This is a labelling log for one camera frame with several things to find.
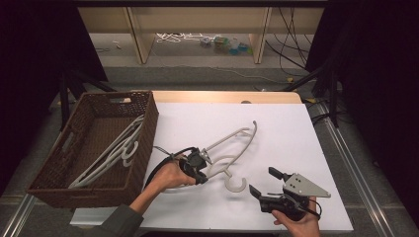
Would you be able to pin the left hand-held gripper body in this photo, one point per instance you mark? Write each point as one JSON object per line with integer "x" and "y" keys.
{"x": 194, "y": 163}

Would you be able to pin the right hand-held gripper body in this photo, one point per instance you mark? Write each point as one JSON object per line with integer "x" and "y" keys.
{"x": 301, "y": 187}

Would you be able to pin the beige plastic clothes hanger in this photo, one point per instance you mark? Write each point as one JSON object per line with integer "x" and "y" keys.
{"x": 235, "y": 190}
{"x": 99, "y": 168}
{"x": 131, "y": 126}

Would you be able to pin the brown wicker basket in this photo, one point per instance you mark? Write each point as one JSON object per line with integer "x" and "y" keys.
{"x": 99, "y": 131}

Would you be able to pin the person's left hand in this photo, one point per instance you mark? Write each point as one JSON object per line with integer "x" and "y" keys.
{"x": 169, "y": 176}

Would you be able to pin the person's right hand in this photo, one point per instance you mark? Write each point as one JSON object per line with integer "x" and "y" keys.
{"x": 303, "y": 228}

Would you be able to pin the white table mat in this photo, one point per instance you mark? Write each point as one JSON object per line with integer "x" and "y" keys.
{"x": 290, "y": 138}

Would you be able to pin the wooden table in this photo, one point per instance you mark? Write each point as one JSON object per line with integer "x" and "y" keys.
{"x": 224, "y": 97}

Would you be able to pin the pile of colourful toys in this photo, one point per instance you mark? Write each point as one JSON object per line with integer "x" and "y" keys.
{"x": 221, "y": 44}

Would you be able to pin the light wooden shelf unit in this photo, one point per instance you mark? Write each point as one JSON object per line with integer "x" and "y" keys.
{"x": 197, "y": 19}

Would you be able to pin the dark curtain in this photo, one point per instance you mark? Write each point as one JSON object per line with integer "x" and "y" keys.
{"x": 378, "y": 65}
{"x": 33, "y": 65}

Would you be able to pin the metal floor rail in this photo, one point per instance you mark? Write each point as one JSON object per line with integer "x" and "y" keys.
{"x": 355, "y": 171}
{"x": 16, "y": 217}

